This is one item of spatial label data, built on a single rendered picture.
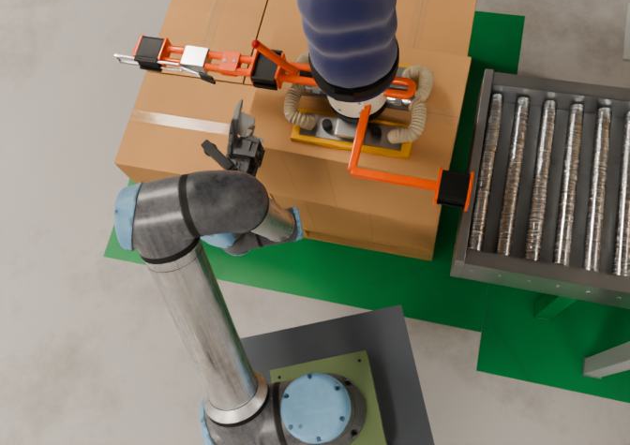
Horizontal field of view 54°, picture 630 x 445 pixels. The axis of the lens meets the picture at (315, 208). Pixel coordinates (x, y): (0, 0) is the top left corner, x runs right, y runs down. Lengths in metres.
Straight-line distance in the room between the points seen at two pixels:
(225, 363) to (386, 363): 0.59
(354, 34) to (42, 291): 2.05
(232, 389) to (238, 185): 0.48
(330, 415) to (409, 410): 0.39
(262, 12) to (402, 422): 1.61
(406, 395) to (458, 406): 0.78
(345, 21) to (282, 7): 1.26
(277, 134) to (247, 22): 0.83
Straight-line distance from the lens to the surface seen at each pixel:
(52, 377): 2.91
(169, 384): 2.69
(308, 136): 1.76
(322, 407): 1.43
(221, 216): 1.09
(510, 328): 2.59
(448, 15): 2.48
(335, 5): 1.28
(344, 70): 1.46
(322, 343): 1.80
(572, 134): 2.28
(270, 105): 1.85
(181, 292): 1.19
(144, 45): 1.88
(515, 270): 2.02
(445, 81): 1.85
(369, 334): 1.79
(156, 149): 2.36
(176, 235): 1.11
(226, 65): 1.78
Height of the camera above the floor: 2.52
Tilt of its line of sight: 69 degrees down
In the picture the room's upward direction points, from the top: 20 degrees counter-clockwise
